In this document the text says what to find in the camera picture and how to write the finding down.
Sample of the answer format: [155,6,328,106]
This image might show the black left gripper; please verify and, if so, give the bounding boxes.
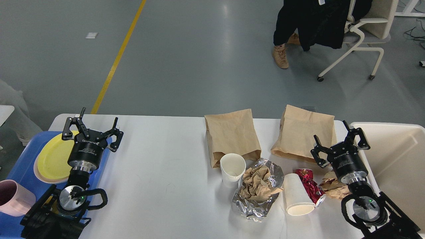
[61,107,124,172]

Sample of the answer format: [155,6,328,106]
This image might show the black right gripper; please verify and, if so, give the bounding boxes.
[310,120,371,184]

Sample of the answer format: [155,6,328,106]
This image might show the yellow plastic plate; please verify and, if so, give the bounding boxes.
[37,133,75,181]

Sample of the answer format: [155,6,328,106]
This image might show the brown paper bag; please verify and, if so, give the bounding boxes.
[271,105,336,164]
[205,109,261,168]

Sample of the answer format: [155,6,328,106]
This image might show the pink mug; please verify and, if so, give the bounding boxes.
[0,180,36,217]

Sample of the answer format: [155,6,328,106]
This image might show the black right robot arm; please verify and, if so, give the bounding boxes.
[311,121,421,239]

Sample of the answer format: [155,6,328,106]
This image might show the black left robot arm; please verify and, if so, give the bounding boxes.
[20,108,124,239]

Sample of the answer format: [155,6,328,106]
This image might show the small crumpled brown paper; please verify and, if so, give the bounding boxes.
[319,171,351,200]

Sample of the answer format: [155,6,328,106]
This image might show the red snack wrapper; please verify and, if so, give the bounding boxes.
[295,168,325,207]

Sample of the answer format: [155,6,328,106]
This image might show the white plastic bin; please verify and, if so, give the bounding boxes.
[351,122,425,236]

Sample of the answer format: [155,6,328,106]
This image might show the person in white trousers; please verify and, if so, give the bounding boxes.
[0,80,42,147]

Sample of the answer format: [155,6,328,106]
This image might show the pink plate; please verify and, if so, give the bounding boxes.
[33,158,68,184]

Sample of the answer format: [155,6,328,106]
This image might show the lying white paper cup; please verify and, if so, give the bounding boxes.
[283,173,315,216]

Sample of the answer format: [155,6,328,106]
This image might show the crumpled aluminium foil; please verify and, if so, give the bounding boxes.
[232,158,284,221]

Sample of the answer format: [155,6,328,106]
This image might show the white side table left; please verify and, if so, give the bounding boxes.
[0,105,15,126]

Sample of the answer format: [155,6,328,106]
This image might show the crumpled brown paper in foil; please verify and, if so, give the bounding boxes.
[239,165,284,201]

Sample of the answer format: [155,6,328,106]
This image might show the upright white paper cup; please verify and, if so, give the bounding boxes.
[220,153,246,189]

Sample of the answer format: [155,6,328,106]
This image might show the white office chair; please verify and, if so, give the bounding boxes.
[317,0,398,82]

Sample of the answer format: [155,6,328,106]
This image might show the black jacket on chair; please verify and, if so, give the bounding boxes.
[290,0,351,51]

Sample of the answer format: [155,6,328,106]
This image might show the person in black trousers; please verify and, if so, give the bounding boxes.
[272,0,300,69]

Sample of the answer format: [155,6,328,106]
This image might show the white desk leg background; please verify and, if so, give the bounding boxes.
[395,0,425,18]

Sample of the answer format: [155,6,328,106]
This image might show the black floor cables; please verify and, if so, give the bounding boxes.
[403,27,425,50]

